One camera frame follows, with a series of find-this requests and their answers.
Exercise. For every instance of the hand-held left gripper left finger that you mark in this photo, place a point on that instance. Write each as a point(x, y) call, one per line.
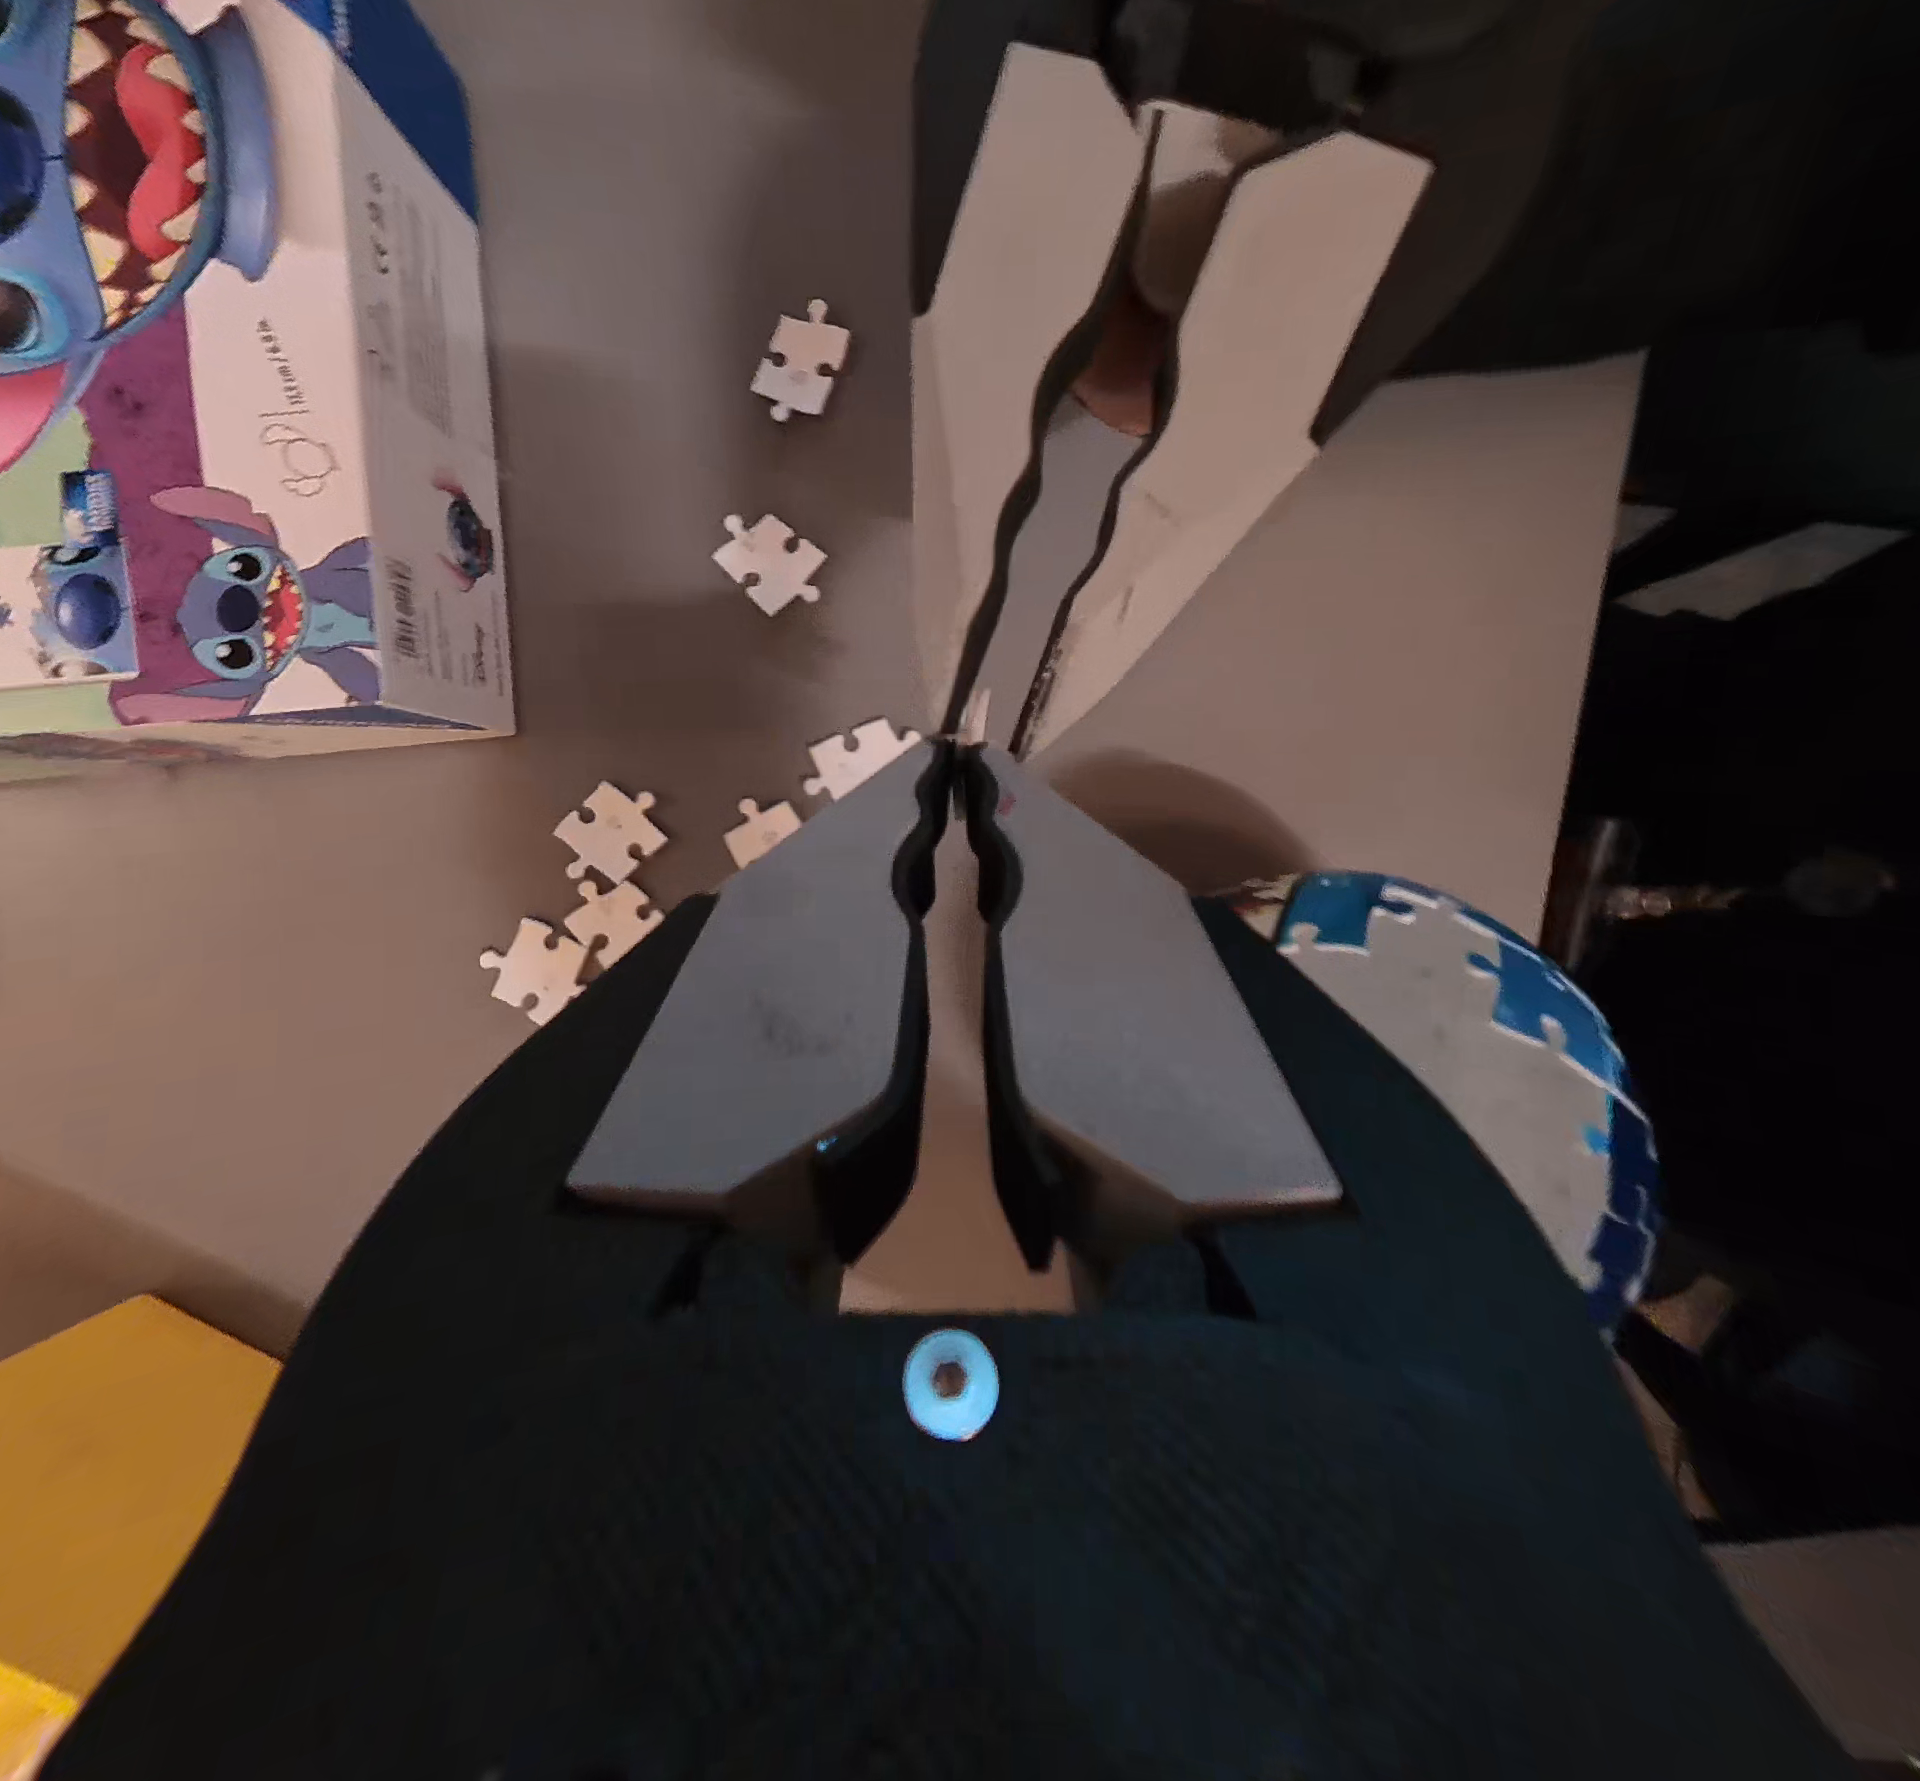
point(781, 1017)

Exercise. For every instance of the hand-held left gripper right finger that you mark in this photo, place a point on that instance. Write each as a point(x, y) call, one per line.
point(1142, 1030)

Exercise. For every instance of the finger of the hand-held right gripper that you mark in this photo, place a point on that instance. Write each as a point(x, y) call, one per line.
point(1021, 237)
point(1274, 310)

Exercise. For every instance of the blue puzzle ball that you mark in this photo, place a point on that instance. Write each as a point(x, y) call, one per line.
point(1440, 1062)

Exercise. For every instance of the white curved jigsaw piece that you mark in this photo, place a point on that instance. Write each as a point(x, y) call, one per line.
point(980, 712)

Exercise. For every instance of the white puzzle pieces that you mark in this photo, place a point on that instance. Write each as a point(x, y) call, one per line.
point(772, 563)

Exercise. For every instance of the person's right forearm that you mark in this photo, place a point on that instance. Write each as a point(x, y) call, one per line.
point(1754, 133)

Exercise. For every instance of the cartoon printed puzzle box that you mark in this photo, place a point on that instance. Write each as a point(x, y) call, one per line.
point(300, 387)

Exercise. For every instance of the person's right hand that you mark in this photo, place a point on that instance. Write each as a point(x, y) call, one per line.
point(1125, 372)

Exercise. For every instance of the black badge reel clip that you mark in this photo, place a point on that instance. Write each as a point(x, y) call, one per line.
point(1649, 898)

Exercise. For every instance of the yellow plastic bin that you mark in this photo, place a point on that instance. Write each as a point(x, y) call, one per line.
point(106, 1482)

